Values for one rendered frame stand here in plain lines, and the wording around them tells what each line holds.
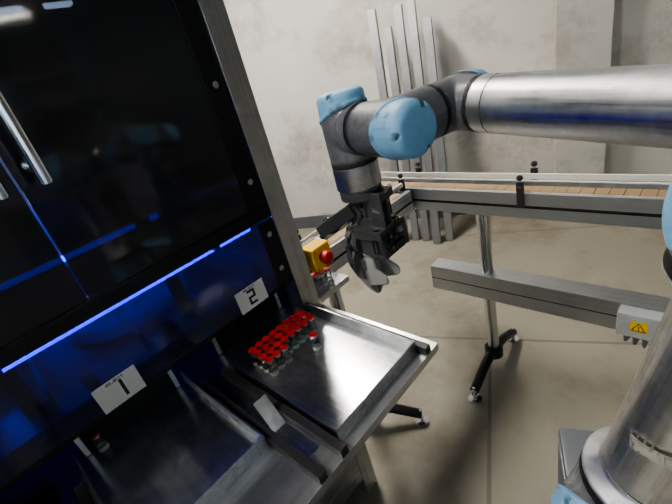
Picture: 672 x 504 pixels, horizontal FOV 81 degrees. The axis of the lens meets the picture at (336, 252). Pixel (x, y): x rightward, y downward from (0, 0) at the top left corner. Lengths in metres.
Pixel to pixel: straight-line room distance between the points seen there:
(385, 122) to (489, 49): 2.83
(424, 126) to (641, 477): 0.42
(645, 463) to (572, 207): 1.05
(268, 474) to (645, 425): 0.58
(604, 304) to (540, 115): 1.19
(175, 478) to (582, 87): 0.87
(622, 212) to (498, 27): 2.13
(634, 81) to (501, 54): 2.85
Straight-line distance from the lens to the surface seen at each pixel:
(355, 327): 1.00
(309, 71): 3.60
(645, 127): 0.48
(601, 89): 0.49
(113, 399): 0.94
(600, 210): 1.44
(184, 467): 0.91
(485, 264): 1.73
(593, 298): 1.64
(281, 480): 0.79
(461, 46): 3.32
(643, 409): 0.46
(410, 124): 0.51
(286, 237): 1.05
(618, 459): 0.52
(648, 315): 1.59
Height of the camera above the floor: 1.50
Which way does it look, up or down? 26 degrees down
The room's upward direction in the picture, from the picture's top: 16 degrees counter-clockwise
